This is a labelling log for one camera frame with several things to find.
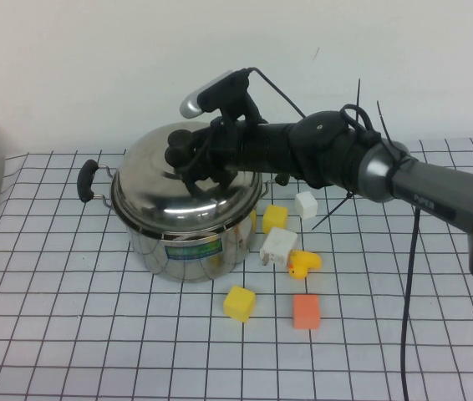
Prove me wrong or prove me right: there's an orange foam block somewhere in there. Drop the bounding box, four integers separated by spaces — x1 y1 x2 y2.
292 294 322 331

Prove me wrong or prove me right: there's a white black-grid tablecloth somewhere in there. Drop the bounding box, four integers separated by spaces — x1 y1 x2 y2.
0 137 473 401

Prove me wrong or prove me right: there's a white foam cube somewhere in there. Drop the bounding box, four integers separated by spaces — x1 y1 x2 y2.
294 190 319 221

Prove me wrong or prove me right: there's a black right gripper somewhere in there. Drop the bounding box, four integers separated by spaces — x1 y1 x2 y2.
168 117 247 195

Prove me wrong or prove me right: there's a white power adapter plug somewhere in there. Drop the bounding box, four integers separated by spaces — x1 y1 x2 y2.
259 226 299 268

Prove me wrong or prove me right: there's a steel lid with black knob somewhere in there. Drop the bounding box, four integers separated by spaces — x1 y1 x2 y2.
110 121 262 235

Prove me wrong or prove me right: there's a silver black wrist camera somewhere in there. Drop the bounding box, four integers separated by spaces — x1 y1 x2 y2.
180 69 262 124

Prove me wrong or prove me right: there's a yellow foam cube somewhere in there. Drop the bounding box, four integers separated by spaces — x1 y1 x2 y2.
223 285 257 324
262 204 290 235

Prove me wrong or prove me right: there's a yellow rubber duck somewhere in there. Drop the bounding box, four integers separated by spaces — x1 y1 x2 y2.
287 249 323 280

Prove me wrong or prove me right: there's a stainless steel cooking pot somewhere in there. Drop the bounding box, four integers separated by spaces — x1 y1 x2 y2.
76 159 290 284

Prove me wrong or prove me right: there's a black zip tie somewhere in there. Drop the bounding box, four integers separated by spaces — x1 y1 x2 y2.
376 99 393 144
310 192 354 231
356 77 366 124

